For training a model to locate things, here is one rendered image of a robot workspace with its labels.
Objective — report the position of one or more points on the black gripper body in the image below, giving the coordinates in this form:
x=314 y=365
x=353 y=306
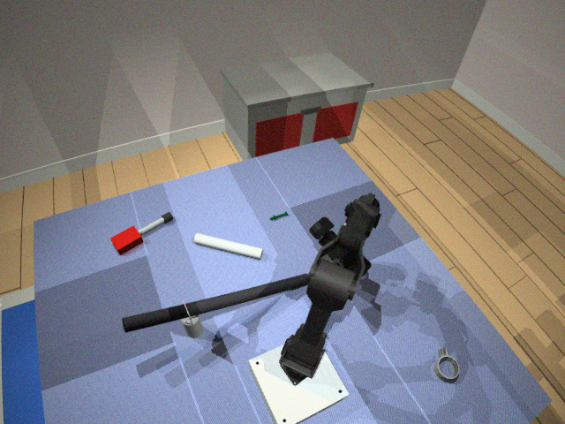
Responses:
x=321 y=231

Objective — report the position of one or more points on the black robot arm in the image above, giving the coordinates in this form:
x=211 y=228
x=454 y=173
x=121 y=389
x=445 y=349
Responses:
x=330 y=286

